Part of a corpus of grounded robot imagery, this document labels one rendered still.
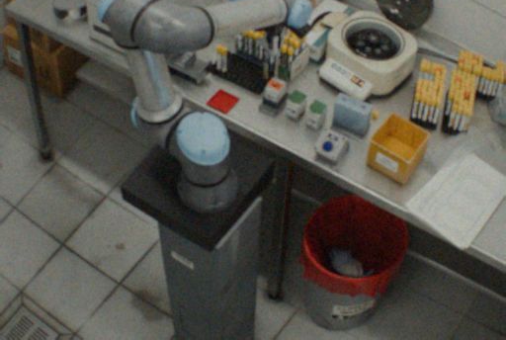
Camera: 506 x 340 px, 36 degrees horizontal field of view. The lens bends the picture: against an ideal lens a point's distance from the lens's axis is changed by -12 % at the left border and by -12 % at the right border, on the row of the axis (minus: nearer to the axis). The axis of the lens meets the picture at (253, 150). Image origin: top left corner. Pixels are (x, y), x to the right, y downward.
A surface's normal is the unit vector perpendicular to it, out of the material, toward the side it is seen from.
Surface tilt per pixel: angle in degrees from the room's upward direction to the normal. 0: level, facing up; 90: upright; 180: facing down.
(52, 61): 90
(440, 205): 0
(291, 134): 0
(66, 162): 0
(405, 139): 90
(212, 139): 9
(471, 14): 90
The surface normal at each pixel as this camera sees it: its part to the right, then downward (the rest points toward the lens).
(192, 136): 0.08, -0.54
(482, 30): -0.55, 0.62
